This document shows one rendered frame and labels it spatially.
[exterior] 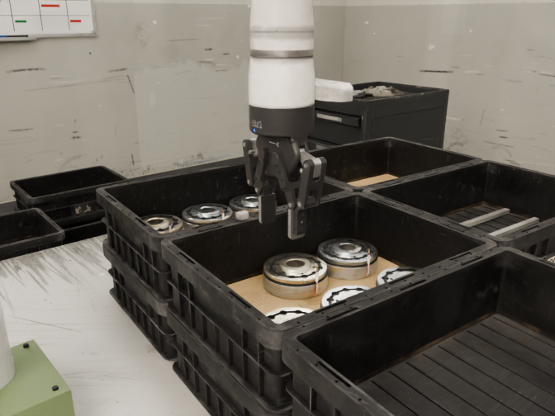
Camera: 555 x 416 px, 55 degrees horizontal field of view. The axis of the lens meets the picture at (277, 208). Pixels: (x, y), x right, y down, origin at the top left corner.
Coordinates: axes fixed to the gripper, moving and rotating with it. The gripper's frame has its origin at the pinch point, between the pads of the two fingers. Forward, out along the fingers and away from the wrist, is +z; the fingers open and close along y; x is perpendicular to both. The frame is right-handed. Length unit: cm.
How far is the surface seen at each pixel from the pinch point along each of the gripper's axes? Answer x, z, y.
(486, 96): 326, 33, -187
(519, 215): 69, 17, -7
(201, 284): -9.0, 8.4, -4.7
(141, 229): -8.8, 7.6, -24.5
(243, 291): 2.6, 17.2, -13.7
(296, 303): 7.2, 17.2, -6.1
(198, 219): 8.0, 14.0, -38.5
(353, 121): 125, 20, -119
